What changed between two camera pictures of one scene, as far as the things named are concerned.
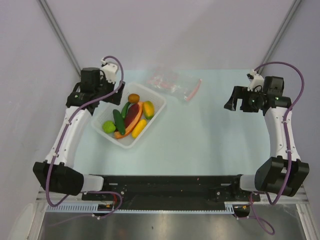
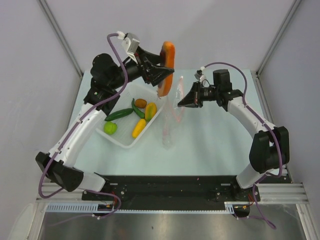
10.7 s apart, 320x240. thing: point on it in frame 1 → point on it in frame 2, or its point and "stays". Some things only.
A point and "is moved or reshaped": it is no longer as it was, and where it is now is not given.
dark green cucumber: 119,121 → 119,114
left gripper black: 115,98 → 155,74
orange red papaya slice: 133,116 → 167,60
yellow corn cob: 139,128 stays
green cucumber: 124,109 → 139,113
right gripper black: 242,93 → 193,99
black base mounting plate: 170,192 stays
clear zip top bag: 173,80 is moved or reshaped
